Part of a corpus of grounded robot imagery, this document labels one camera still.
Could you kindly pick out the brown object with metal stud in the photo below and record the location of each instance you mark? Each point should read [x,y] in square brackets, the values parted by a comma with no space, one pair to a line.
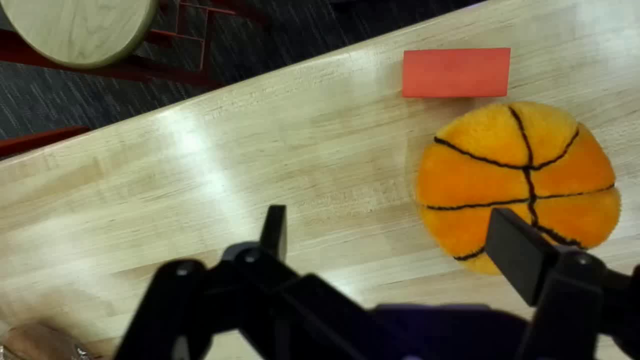
[40,343]

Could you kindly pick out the orange plush basketball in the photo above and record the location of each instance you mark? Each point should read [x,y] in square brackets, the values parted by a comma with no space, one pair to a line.
[480,176]

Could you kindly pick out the red bar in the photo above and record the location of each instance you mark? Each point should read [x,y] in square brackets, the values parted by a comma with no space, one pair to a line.
[40,140]

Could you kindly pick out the orange-red foam block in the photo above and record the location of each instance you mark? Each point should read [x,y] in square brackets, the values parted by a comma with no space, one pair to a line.
[457,73]

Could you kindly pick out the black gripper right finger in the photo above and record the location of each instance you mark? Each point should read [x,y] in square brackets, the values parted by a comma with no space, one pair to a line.
[567,301]

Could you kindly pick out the round wooden stool seat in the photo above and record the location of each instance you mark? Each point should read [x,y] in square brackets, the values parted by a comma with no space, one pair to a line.
[72,31]

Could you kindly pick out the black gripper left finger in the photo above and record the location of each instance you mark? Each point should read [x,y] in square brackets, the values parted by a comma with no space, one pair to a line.
[200,312]

